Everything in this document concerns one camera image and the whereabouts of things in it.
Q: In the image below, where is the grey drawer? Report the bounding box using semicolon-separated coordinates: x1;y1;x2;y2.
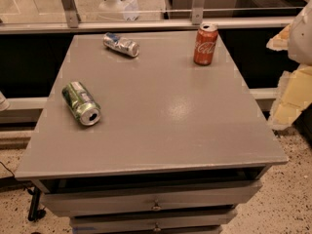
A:
41;180;262;216
70;209;237;234

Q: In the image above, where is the metal railing post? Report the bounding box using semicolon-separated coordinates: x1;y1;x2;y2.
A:
191;0;205;25
60;0;80;28

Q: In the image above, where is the green soda can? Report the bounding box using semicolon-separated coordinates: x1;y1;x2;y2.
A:
61;81;101;126

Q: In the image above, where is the red coca-cola can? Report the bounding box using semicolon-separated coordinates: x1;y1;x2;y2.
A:
193;23;218;65

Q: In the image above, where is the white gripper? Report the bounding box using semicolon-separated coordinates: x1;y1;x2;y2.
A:
266;1;312;131

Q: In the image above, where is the left metal railing post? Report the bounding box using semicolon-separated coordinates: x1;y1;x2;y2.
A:
60;0;80;28

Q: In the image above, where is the top grey drawer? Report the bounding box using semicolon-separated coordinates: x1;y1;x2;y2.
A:
41;180;262;216

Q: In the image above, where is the silver blue redbull can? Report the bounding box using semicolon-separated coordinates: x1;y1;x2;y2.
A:
103;32;139;58

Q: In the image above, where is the grey drawer cabinet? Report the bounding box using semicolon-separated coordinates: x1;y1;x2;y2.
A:
16;31;287;234

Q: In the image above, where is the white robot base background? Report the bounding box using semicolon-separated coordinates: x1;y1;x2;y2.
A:
97;0;139;21

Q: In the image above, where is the right metal railing post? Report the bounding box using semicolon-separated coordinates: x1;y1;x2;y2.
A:
191;0;205;25

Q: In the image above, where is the black cable on floor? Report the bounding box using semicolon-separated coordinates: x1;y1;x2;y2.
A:
0;160;33;193

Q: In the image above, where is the black clamp stand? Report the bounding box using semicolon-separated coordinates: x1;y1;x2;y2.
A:
27;187;46;221

